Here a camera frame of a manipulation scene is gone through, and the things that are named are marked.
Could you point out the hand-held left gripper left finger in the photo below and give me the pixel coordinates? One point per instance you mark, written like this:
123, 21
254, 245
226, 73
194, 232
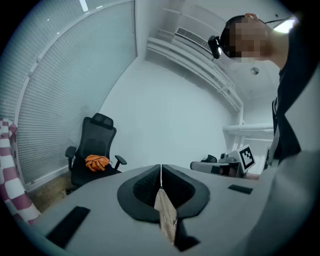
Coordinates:
100, 212

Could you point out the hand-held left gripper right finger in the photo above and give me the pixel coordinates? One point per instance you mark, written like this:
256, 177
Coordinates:
220, 212

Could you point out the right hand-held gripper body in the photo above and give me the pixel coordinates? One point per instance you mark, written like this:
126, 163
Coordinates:
246, 158

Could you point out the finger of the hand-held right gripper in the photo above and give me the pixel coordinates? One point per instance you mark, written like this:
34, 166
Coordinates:
200, 167
209, 158

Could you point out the orange backpack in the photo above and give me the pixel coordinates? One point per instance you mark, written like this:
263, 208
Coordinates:
96, 162

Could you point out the black mesh office chair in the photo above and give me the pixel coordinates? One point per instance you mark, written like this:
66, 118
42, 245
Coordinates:
96, 140

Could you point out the person's right forearm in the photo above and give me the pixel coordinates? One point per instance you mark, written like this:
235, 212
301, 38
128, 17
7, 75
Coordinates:
252, 176

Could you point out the white horizontal pipe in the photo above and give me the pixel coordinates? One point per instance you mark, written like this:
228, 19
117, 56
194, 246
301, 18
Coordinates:
247, 128

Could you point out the person's black clothing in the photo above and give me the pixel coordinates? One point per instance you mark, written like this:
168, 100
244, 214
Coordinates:
290, 112

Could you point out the pink white checkered table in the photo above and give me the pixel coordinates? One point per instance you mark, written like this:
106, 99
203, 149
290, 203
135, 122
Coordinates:
11, 175

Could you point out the white ceiling pipes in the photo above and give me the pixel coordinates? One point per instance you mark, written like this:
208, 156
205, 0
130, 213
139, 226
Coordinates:
195, 62

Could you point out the person's head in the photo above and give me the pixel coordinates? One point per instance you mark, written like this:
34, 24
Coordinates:
252, 37

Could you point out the white air vent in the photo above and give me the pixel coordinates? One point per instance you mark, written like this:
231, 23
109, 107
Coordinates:
192, 37

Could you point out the grey window blind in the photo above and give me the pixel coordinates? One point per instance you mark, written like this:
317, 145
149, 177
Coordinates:
15, 62
75, 87

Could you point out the ceiling light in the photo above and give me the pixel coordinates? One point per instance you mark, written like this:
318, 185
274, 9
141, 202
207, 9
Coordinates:
84, 5
285, 25

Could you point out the black head-worn camera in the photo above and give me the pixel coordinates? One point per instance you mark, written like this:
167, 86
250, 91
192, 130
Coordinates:
215, 47

